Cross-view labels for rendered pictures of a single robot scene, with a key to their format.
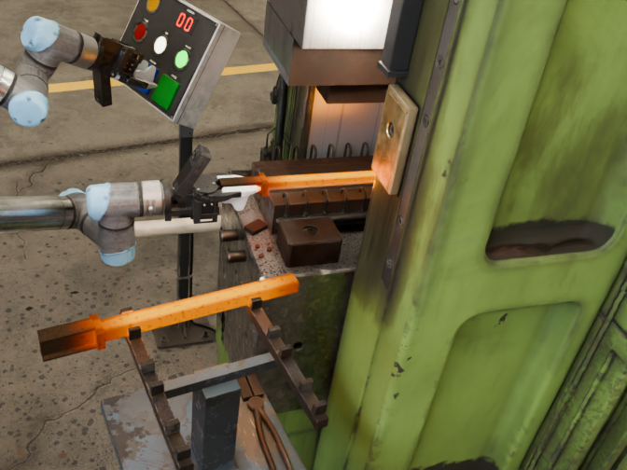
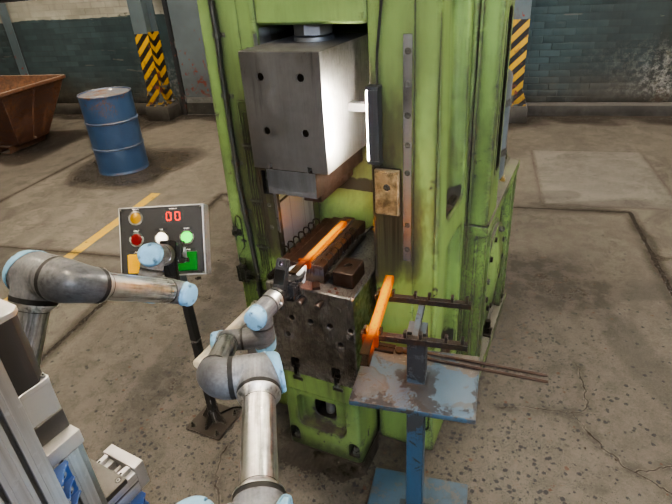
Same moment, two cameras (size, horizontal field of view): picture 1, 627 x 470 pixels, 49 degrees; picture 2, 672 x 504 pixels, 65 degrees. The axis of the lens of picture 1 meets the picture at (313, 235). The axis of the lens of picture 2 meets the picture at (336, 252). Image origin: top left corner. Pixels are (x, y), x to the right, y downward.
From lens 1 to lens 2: 118 cm
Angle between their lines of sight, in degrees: 34
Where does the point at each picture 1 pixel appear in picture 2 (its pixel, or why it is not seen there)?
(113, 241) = (271, 335)
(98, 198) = (260, 313)
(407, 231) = (413, 227)
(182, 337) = (223, 424)
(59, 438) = not seen: outside the picture
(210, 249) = (173, 376)
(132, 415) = (369, 392)
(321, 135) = (287, 232)
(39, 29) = (156, 249)
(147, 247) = (135, 404)
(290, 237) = (347, 272)
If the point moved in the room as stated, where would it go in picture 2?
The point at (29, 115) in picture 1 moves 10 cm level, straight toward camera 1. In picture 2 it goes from (192, 296) to (219, 301)
